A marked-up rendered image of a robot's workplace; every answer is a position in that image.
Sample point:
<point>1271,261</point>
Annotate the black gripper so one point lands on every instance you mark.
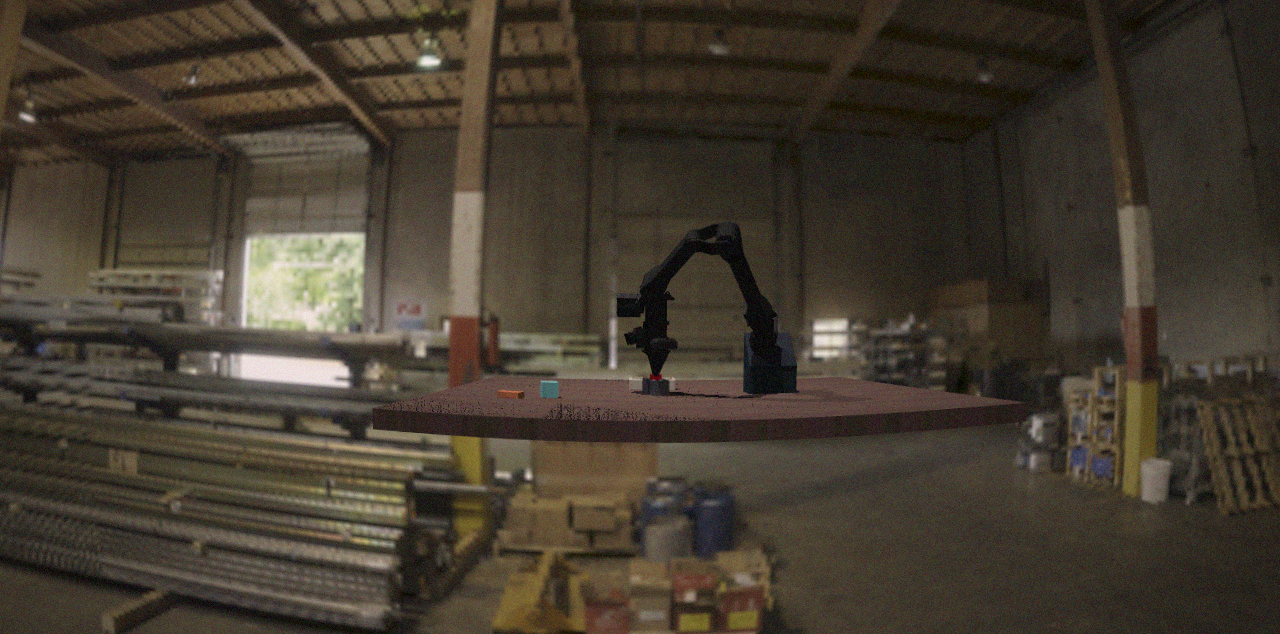
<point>657,349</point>

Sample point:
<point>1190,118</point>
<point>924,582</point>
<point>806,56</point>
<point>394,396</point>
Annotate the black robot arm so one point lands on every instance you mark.
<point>758,312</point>

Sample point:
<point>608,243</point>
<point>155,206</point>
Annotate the shallow white tray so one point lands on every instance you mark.
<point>636,383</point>

